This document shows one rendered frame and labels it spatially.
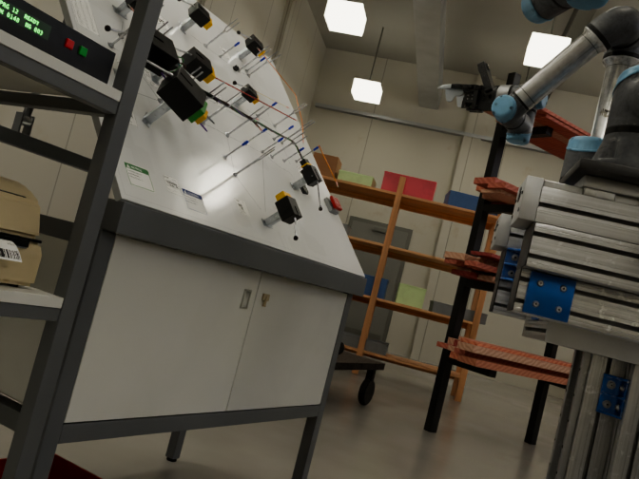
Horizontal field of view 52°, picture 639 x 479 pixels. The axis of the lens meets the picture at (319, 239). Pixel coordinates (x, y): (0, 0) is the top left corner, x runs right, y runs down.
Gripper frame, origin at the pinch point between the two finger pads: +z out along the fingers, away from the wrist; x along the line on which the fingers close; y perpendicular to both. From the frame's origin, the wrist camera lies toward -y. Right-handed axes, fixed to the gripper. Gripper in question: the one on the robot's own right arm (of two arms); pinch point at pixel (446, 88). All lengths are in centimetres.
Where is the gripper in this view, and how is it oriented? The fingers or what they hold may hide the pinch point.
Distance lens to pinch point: 239.6
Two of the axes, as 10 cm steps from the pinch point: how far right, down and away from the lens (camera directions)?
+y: -1.6, 9.9, 0.4
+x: 6.0, 0.7, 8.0
